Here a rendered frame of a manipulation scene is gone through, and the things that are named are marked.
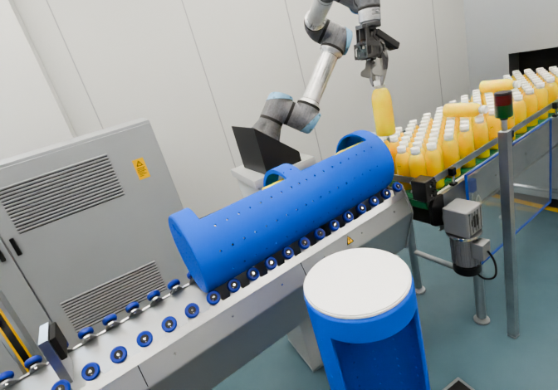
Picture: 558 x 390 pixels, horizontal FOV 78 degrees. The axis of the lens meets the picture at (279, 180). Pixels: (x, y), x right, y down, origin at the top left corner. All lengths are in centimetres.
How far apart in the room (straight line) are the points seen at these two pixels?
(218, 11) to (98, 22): 117
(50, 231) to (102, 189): 41
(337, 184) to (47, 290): 215
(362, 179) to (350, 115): 348
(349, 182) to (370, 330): 62
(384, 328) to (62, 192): 219
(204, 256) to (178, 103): 293
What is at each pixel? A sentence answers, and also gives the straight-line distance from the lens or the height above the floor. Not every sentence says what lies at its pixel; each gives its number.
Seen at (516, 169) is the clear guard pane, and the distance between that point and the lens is 208.
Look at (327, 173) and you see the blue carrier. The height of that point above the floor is 118.
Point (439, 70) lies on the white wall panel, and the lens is 595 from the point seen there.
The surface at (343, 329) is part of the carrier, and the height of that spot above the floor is 100.
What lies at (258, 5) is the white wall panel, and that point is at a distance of 428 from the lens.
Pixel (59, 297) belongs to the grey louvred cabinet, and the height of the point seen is 51.
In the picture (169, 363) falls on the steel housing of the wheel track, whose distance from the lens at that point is 121.
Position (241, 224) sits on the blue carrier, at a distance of 111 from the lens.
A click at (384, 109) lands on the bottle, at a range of 133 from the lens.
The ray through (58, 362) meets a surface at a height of 101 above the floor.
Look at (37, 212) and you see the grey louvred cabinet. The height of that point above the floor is 110.
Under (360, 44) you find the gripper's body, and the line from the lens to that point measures 132.
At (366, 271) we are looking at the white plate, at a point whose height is 104.
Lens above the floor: 161
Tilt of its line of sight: 19 degrees down
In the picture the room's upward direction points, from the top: 16 degrees counter-clockwise
